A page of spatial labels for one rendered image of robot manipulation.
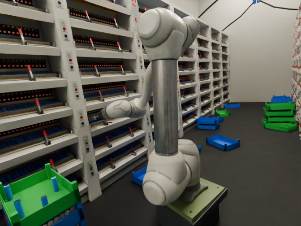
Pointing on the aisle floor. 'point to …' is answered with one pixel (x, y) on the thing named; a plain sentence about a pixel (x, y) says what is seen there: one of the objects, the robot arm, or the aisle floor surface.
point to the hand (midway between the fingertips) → (91, 119)
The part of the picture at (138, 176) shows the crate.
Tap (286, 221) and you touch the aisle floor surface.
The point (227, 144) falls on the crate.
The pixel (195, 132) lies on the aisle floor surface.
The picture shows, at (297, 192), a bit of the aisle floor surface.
